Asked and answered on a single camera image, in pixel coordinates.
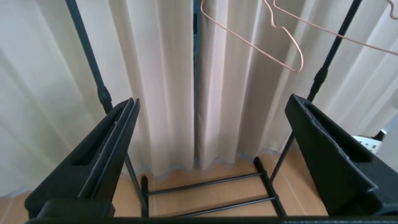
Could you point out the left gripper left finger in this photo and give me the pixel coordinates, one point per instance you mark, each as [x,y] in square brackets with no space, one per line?
[77,186]

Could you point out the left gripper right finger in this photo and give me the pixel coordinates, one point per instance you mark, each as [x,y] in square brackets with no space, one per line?
[351,189]

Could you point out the white laundry basket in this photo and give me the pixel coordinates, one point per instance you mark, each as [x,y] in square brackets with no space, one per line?
[365,143]

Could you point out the black clothes rack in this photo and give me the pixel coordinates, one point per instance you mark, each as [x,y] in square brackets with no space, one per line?
[321,77]

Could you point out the beige curtain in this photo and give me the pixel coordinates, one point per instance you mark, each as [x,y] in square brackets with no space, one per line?
[140,77]
[236,109]

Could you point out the window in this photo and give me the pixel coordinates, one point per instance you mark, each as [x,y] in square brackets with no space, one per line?
[196,46]

